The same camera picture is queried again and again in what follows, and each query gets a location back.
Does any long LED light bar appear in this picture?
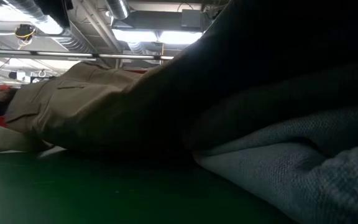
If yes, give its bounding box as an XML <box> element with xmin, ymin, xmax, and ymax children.
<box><xmin>0</xmin><ymin>48</ymin><xmax>175</xmax><ymax>62</ymax></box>

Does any black metal stand frame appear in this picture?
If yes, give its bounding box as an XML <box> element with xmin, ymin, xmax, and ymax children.
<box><xmin>29</xmin><ymin>75</ymin><xmax>57</xmax><ymax>84</ymax></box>

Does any black ceiling cable reel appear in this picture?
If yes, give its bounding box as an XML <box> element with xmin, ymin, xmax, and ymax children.
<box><xmin>14</xmin><ymin>24</ymin><xmax>37</xmax><ymax>42</ymax></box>

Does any black garment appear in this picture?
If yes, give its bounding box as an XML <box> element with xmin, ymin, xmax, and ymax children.
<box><xmin>126</xmin><ymin>0</ymin><xmax>358</xmax><ymax>153</ymax></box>

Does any khaki garment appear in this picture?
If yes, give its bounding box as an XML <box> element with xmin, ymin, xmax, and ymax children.
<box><xmin>4</xmin><ymin>61</ymin><xmax>155</xmax><ymax>152</ymax></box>

